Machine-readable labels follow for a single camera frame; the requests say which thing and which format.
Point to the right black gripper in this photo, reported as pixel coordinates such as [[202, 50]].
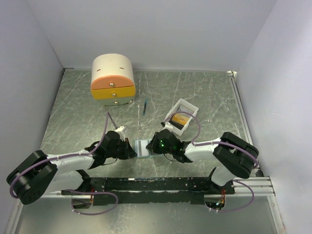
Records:
[[152, 146]]

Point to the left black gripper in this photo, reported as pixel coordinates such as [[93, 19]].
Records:
[[128, 152]]

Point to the mint green card holder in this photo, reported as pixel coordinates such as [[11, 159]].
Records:
[[150, 153]]

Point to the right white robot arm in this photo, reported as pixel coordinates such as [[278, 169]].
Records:
[[237, 157]]

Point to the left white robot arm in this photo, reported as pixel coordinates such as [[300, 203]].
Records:
[[40, 173]]

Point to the silver VIP card stack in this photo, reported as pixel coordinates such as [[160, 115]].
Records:
[[185, 109]]

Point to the white plastic tray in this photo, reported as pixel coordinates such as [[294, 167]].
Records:
[[178, 129]]

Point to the blue pen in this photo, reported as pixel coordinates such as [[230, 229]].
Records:
[[144, 107]]

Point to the black base bar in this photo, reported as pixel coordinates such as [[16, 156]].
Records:
[[157, 190]]

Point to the beige mini drawer cabinet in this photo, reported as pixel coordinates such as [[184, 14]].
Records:
[[112, 80]]

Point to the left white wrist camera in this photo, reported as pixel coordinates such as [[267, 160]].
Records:
[[122, 130]]

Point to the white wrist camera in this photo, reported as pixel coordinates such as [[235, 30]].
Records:
[[167, 125], [122, 130]]

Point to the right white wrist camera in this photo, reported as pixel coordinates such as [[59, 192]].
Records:
[[167, 125]]

